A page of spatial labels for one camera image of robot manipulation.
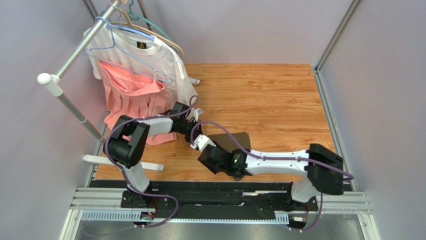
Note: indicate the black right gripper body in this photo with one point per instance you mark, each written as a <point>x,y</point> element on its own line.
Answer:
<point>209,160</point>

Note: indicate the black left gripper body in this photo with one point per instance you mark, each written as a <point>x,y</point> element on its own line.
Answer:
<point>186,128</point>

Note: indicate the olive brown cloth napkin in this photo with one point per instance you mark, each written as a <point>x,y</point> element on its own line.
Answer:
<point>230,143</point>

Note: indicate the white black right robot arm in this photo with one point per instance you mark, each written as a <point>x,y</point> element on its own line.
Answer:
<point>320,169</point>

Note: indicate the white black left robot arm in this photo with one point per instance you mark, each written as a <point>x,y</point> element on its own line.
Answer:
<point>126,143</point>

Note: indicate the pink pleated skirt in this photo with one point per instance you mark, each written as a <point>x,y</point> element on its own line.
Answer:
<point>133,95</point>

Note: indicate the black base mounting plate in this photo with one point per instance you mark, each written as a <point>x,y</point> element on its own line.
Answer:
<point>184,200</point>

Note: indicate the white t-shirt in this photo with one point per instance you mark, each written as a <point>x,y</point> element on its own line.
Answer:
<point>159,55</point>

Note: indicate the wooden clothes hanger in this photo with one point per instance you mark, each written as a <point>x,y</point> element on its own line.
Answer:
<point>126,18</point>

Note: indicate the teal clothes hanger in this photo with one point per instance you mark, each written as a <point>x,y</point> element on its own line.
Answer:
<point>141,22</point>

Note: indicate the white clothes rack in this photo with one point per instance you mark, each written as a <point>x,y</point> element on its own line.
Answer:
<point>51,83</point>

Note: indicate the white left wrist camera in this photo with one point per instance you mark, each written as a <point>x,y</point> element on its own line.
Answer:
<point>194,115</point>

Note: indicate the aluminium frame rail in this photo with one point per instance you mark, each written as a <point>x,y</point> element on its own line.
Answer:
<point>344,217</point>

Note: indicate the blue wire hanger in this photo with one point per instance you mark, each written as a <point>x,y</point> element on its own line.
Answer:
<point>157,74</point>

